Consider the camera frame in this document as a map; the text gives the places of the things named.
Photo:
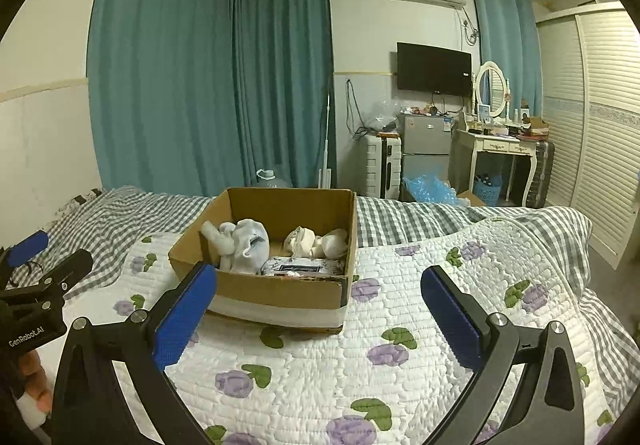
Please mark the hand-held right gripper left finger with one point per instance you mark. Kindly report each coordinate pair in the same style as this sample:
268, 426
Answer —
187, 315

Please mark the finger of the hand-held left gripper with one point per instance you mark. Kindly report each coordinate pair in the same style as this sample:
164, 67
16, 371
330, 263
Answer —
70, 270
27, 249

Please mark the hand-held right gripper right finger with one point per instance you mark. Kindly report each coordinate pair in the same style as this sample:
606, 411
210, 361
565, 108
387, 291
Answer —
452, 320

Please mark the white sock grey cuff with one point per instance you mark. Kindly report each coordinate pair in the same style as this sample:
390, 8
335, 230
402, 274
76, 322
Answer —
217, 237

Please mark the white socks with green clip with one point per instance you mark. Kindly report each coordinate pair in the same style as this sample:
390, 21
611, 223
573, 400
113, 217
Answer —
247, 245

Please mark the brown cardboard box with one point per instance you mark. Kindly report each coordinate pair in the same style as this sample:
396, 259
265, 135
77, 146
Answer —
280, 292

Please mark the floral tissue pack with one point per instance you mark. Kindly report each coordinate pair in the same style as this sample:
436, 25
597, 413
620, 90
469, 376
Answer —
305, 267

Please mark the cream socks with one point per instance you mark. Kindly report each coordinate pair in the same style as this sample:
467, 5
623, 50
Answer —
332, 242

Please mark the person's left hand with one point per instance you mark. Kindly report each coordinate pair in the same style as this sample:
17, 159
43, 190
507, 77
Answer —
36, 377

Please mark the white floral quilt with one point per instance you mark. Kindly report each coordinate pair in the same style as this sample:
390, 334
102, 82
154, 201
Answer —
400, 390

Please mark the small cardboard box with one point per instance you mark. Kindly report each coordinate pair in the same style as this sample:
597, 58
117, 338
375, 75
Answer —
470, 199

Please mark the blue plastic bag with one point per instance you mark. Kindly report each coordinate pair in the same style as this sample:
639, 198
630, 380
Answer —
430, 187

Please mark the blue basket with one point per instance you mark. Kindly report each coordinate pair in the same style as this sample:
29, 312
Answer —
487, 190

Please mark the large water bottle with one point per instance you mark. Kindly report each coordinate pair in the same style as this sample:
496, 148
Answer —
272, 180

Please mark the white ribbed suitcase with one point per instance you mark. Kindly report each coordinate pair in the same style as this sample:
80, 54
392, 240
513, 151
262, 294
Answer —
382, 165

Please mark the dark suitcase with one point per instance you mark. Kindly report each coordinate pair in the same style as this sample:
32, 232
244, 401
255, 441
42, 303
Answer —
542, 175

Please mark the grey mini fridge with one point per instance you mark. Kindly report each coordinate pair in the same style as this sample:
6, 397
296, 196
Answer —
426, 150

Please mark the white dressing table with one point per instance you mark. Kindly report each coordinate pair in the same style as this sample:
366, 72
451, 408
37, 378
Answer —
495, 142

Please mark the white mop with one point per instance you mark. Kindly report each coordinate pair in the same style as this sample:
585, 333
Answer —
325, 175

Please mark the small brown box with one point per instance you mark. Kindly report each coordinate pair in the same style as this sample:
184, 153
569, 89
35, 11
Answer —
535, 126

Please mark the clear plastic bag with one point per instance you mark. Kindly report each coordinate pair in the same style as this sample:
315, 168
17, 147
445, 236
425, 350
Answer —
384, 117

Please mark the wide green curtain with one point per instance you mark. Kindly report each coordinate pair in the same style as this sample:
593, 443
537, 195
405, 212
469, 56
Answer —
160, 75

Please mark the white oval mirror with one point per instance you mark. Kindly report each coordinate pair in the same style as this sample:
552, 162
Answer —
491, 87

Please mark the white louvred wardrobe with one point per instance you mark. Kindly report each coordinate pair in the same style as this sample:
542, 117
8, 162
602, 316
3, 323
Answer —
600, 135

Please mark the narrow green curtain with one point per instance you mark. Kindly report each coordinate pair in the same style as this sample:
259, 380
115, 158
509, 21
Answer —
285, 75

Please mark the green curtain beside wardrobe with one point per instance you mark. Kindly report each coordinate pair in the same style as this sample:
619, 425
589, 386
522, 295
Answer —
510, 40

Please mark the small picture frame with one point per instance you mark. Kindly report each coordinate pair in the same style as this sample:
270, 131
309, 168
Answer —
484, 113

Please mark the black wall television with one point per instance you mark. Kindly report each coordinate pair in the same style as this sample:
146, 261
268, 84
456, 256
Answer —
434, 70

